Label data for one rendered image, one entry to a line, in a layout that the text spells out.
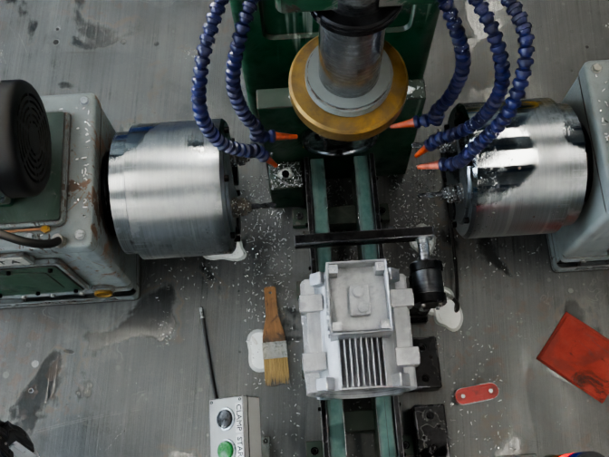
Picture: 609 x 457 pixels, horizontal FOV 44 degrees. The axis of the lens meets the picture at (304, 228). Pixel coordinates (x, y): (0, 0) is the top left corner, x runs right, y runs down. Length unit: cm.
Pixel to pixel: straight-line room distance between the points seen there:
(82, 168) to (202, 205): 21
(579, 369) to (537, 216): 39
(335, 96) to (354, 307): 35
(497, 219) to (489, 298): 30
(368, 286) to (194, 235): 31
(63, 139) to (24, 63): 58
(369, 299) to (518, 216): 31
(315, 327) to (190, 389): 37
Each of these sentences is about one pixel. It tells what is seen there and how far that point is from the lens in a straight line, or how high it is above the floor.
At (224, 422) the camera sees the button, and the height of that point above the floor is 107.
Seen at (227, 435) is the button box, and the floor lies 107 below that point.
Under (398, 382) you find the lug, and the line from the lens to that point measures 126.
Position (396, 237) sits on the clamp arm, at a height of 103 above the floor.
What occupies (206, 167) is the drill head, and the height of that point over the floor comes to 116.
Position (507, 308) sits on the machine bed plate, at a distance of 162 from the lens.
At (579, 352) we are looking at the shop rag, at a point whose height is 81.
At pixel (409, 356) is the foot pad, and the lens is 128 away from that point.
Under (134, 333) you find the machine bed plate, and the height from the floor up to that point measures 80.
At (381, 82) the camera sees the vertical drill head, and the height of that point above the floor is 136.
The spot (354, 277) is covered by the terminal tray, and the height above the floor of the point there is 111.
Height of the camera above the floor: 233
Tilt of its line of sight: 71 degrees down
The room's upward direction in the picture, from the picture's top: 3 degrees counter-clockwise
